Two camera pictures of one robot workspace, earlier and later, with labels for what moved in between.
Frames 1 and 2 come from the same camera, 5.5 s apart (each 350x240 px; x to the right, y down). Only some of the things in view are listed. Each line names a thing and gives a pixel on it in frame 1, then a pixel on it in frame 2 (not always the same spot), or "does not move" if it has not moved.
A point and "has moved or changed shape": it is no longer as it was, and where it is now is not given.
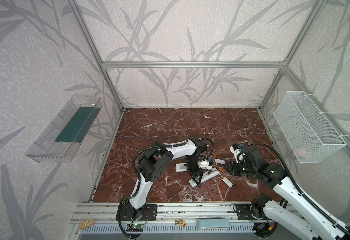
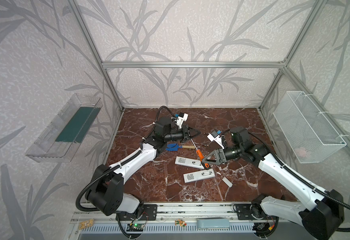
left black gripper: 194,169 to 185,133
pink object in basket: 300,151 does not move
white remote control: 180,167 has moved or changed shape
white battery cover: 229,183 does not move
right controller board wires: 264,229 does not move
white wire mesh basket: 310,135 does not move
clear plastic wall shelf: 63,137 does not move
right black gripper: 233,165 to 220,155
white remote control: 210,174 has moved or changed shape
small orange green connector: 180,222 does not move
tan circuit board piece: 86,224 does not move
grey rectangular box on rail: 213,223 does not move
